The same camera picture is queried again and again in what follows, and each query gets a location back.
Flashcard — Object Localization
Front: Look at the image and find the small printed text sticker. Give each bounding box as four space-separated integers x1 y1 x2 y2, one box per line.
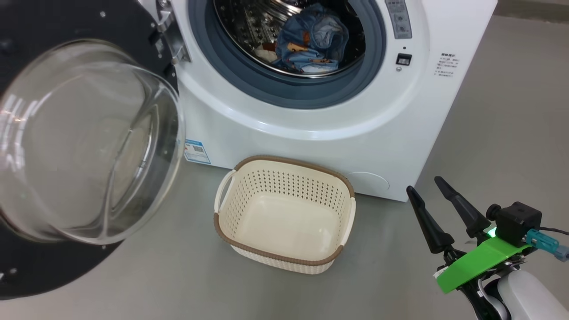
434 52 461 78

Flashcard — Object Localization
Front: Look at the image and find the cream perforated laundry basket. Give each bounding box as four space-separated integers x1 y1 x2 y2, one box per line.
213 155 357 275

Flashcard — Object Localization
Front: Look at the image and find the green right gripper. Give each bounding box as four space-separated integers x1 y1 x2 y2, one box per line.
406 176 532 320

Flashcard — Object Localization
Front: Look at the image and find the black-rimmed glass washer door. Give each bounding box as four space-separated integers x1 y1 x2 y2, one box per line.
0 0 186 299

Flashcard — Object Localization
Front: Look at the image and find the blue cartoon-print garment cream lining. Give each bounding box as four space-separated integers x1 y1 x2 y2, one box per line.
256 42 339 74

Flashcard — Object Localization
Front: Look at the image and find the teal right camera connector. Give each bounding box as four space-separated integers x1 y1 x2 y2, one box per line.
526 229 569 263

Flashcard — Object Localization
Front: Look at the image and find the blue energy label sticker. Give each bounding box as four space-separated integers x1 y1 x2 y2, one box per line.
184 139 212 165

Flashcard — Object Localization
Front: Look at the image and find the metal washer door hinge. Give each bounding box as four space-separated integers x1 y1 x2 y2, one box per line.
149 0 192 65

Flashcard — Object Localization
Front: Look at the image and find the white front-load washing machine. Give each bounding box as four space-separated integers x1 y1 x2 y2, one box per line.
138 0 498 203

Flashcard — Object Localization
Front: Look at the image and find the washing machine drum with clothes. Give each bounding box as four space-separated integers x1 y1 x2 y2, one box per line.
213 0 366 80

